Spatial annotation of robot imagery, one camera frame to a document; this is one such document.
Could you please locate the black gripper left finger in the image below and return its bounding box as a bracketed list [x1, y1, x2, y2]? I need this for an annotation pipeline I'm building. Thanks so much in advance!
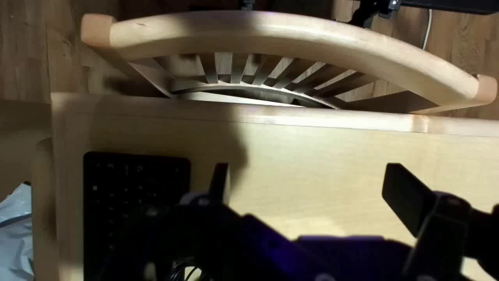
[111, 162, 298, 281]

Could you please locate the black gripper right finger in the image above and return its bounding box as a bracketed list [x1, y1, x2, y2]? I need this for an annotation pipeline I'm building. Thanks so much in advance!
[382, 162, 499, 281]

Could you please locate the black keyboard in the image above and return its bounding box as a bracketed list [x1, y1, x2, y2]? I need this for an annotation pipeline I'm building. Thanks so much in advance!
[83, 151, 192, 281]

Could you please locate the white plastic bag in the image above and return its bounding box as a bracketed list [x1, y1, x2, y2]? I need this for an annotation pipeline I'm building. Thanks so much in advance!
[0, 181, 36, 281]

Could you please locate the white cable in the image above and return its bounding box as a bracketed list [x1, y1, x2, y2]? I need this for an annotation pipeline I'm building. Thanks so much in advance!
[421, 6, 433, 51]

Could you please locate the black camera stand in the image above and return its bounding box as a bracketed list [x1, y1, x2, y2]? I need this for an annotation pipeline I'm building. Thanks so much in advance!
[349, 0, 499, 28]

